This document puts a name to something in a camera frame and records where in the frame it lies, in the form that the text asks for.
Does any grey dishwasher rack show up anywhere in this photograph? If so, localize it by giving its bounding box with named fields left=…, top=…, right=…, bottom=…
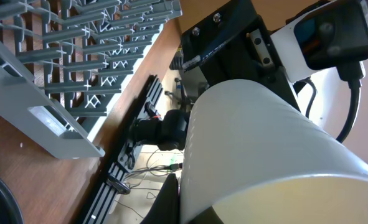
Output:
left=0, top=0, right=182, bottom=159

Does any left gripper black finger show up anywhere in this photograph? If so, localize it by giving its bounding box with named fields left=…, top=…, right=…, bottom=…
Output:
left=141, top=174, right=180, bottom=224

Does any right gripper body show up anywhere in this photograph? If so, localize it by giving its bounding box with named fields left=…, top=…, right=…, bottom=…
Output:
left=181, top=0, right=298, bottom=108

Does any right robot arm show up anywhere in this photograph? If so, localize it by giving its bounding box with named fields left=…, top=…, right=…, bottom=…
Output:
left=132, top=0, right=299, bottom=151

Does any black aluminium rail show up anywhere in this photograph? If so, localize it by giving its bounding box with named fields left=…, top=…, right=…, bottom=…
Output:
left=75, top=75, right=163, bottom=224

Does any white cup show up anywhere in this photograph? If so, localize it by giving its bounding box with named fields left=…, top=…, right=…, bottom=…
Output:
left=180, top=80, right=368, bottom=223

